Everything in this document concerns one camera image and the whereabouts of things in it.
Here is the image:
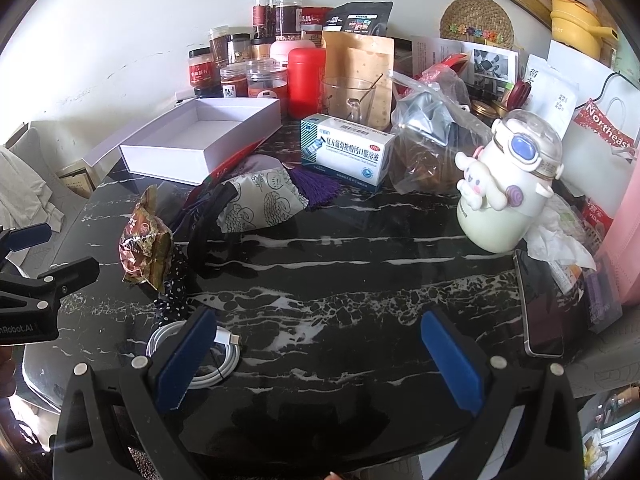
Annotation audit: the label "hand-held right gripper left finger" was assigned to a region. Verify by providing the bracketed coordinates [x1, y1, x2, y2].
[52, 305, 221, 480]

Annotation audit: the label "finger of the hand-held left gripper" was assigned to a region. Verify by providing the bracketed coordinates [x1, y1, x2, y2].
[0, 223, 53, 262]
[0, 257, 101, 312]

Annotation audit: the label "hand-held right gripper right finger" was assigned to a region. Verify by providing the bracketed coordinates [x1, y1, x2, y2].
[420, 307, 586, 480]

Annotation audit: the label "gold foil snack packet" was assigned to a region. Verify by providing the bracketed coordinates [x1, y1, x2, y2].
[118, 185, 174, 292]

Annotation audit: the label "white cardboard box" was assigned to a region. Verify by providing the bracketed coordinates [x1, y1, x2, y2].
[82, 97, 282, 186]

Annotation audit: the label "white patterned fabric sachet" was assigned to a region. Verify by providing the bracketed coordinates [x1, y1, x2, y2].
[216, 167, 311, 235]

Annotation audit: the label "red snack packet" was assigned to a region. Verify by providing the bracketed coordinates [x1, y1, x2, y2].
[202, 135, 268, 186]

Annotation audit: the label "lavender drawstring pouch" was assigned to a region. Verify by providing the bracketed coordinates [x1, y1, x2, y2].
[220, 154, 293, 186]

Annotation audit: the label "white cloth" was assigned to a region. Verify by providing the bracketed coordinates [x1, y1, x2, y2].
[0, 145, 66, 241]

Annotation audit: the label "grey chair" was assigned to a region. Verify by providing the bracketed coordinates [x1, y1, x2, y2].
[0, 122, 68, 281]

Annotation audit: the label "black smartphone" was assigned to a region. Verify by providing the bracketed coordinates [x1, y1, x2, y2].
[513, 248, 566, 358]

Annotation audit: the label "black headband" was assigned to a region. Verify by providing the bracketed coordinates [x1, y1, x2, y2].
[185, 182, 238, 281]

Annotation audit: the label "white cartoon water bottle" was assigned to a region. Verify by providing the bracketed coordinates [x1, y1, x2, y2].
[455, 106, 563, 254]

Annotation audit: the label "crumpled white tissue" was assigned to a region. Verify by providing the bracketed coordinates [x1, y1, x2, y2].
[530, 205, 598, 273]

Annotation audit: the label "purple small box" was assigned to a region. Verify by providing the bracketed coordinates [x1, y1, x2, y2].
[582, 255, 623, 333]

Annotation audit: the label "clear plastic bag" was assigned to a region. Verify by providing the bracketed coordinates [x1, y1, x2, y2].
[389, 67, 493, 196]

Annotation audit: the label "pink cloth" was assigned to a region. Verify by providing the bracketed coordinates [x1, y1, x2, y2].
[600, 147, 640, 311]

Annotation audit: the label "purple tassel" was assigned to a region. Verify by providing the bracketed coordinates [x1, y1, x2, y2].
[282, 162, 343, 211]

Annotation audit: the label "white and blue medicine box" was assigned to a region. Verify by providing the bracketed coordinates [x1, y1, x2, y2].
[300, 113, 395, 192]

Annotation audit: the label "chili powder jar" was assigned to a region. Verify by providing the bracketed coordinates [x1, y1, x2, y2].
[221, 62, 251, 98]

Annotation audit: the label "brown spice jar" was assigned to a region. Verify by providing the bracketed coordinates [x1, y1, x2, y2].
[210, 26, 231, 68]

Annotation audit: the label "red and white paper bag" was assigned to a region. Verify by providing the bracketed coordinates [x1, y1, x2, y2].
[572, 97, 640, 161]

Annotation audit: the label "wide clear jar orange label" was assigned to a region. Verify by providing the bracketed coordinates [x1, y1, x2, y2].
[247, 60, 289, 104]

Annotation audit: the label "black lid jar dried slices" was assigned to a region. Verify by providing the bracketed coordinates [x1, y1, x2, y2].
[227, 33, 252, 63]

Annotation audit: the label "clear glass mug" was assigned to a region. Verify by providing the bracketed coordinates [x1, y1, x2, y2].
[320, 76, 377, 128]

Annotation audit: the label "white paper pouch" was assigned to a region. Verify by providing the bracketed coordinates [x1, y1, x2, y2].
[522, 55, 581, 126]

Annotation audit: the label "thin metal spoon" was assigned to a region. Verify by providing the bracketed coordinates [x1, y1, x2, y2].
[352, 74, 385, 111]

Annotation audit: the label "red packet in plastic bag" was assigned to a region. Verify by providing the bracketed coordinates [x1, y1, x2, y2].
[420, 52, 473, 86]

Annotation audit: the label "black and white photo print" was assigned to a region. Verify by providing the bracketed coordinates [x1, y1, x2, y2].
[460, 42, 521, 98]

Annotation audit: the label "red canister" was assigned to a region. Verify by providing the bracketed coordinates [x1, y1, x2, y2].
[287, 47, 328, 117]

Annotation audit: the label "kraft paper pouch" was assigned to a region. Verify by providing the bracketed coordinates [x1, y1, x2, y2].
[321, 30, 396, 131]

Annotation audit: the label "white booklet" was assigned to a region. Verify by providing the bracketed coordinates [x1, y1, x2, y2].
[411, 35, 473, 81]

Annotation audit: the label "pink lidded jar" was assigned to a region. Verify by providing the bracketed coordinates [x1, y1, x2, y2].
[270, 40, 308, 63]

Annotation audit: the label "tall jar with dark sticks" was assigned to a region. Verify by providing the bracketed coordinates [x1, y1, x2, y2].
[251, 0, 277, 41]

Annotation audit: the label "woven straw fan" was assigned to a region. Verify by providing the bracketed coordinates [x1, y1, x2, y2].
[440, 0, 516, 51]

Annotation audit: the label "yellow pot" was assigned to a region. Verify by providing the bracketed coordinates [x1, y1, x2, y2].
[550, 0, 618, 58]

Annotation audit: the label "red paper package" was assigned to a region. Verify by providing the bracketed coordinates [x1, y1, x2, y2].
[300, 6, 335, 48]

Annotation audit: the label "black snack pouch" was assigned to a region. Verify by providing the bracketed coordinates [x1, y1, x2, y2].
[322, 1, 393, 38]

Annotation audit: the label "white charging cable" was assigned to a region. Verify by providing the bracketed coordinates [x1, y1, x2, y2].
[146, 321, 242, 388]

